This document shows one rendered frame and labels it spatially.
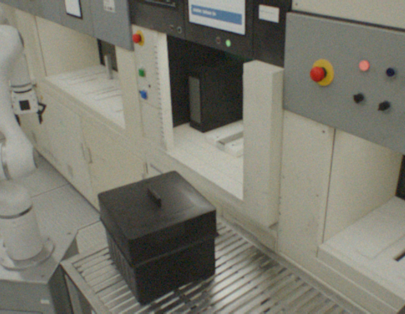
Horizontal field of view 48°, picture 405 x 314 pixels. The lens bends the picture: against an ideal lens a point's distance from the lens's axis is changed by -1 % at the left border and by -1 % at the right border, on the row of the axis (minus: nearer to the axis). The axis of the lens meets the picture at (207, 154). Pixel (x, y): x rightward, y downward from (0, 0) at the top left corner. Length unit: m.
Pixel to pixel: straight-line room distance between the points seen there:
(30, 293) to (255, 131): 0.92
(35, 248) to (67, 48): 1.94
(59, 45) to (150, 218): 2.17
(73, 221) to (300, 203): 2.05
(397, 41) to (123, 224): 0.86
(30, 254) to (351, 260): 1.06
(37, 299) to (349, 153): 1.12
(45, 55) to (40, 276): 1.98
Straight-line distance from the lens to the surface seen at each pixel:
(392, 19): 1.12
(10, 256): 1.73
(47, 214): 3.35
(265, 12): 1.35
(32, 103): 2.10
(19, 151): 1.51
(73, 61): 3.40
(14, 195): 1.59
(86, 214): 3.26
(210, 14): 1.54
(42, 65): 3.33
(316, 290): 1.50
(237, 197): 1.69
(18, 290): 1.70
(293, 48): 1.28
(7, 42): 1.59
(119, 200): 1.46
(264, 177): 1.45
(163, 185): 1.50
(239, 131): 2.12
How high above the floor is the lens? 1.79
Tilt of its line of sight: 28 degrees down
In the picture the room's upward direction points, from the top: 2 degrees counter-clockwise
